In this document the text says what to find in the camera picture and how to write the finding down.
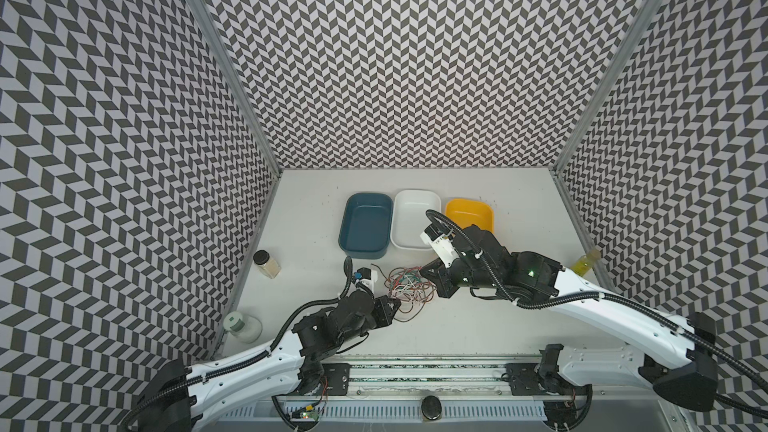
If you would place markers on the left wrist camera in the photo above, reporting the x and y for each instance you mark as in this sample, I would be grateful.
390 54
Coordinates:
365 277

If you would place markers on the aluminium corner post left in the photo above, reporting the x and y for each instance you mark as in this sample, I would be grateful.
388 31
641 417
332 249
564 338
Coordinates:
219 52

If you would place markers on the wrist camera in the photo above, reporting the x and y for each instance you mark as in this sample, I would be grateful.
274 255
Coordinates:
440 243
365 277

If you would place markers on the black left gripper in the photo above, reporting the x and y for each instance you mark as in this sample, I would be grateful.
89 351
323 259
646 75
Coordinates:
382 304

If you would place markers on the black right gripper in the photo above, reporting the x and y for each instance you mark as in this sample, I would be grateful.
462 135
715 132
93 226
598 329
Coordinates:
452 276

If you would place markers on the teal plastic bin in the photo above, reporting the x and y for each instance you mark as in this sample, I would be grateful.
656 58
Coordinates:
366 225

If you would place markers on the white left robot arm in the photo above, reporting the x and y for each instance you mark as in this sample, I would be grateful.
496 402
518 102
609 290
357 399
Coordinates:
183 397

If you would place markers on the black lid spice jar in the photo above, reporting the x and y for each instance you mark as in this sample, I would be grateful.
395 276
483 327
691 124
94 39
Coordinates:
266 264

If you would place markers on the aluminium corner post right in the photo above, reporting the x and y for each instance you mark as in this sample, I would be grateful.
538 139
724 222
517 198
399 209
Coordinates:
627 46

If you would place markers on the aluminium corner post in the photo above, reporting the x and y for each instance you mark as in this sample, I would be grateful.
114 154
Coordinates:
219 52
627 46

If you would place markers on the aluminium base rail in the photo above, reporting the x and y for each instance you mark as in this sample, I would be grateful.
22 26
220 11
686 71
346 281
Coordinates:
473 391

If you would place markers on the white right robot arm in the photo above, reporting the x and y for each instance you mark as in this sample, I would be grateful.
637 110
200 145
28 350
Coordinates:
677 358

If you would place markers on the white lid clear jar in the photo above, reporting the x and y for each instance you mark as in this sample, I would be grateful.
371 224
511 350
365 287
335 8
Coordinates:
243 327

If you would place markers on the yellow liquid bottle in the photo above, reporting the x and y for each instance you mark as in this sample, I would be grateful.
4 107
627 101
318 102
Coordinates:
586 262

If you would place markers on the black knob on rail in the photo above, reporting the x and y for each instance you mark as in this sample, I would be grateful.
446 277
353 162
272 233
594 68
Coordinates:
431 408

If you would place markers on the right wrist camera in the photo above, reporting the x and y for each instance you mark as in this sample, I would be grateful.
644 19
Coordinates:
440 243

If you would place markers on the white plastic bin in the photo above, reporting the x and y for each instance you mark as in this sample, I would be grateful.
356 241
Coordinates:
409 218

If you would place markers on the yellow plastic bin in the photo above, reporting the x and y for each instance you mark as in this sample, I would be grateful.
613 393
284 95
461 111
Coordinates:
466 212

